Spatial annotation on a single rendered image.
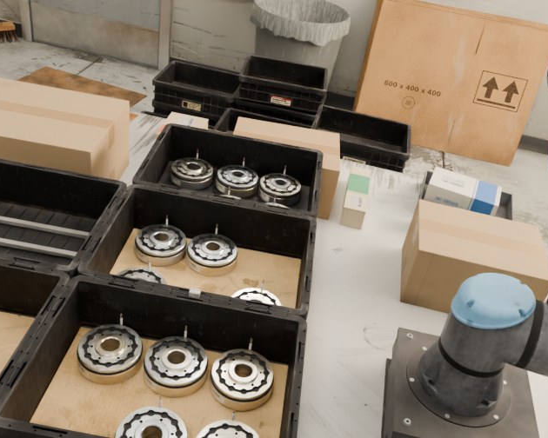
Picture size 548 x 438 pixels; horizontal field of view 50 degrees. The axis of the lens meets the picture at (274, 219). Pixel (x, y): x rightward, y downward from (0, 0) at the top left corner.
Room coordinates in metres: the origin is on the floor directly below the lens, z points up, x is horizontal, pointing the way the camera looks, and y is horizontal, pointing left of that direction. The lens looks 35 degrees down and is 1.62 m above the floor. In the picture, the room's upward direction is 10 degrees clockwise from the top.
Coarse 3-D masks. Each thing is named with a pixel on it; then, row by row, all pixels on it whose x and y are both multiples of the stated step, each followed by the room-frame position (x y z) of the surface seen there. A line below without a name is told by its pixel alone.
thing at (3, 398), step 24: (72, 288) 0.70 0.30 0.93; (120, 288) 0.72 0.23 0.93; (144, 288) 0.73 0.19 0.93; (240, 312) 0.71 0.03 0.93; (264, 312) 0.72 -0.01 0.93; (24, 360) 0.54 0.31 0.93; (0, 408) 0.46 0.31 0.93; (0, 432) 0.43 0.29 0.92; (24, 432) 0.43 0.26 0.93; (48, 432) 0.44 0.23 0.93; (72, 432) 0.44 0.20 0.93; (288, 432) 0.50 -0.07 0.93
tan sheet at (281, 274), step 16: (128, 240) 0.97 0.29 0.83; (128, 256) 0.91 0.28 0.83; (240, 256) 0.98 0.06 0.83; (256, 256) 0.99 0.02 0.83; (272, 256) 1.00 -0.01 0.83; (112, 272) 0.86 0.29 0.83; (160, 272) 0.88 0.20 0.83; (176, 272) 0.89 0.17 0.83; (192, 272) 0.90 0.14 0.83; (240, 272) 0.93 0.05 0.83; (256, 272) 0.94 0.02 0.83; (272, 272) 0.94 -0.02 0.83; (288, 272) 0.95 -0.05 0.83; (208, 288) 0.86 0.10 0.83; (224, 288) 0.87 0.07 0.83; (240, 288) 0.88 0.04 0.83; (256, 288) 0.89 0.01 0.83; (272, 288) 0.90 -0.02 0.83; (288, 288) 0.91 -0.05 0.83; (288, 304) 0.86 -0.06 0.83
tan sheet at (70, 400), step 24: (72, 360) 0.63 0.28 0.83; (72, 384) 0.59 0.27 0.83; (96, 384) 0.60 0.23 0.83; (120, 384) 0.60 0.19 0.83; (144, 384) 0.61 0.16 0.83; (48, 408) 0.54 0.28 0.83; (72, 408) 0.55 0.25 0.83; (96, 408) 0.55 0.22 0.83; (120, 408) 0.56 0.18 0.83; (168, 408) 0.58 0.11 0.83; (192, 408) 0.58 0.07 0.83; (216, 408) 0.59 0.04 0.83; (264, 408) 0.61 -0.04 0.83; (96, 432) 0.51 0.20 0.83; (192, 432) 0.54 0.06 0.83; (264, 432) 0.56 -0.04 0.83
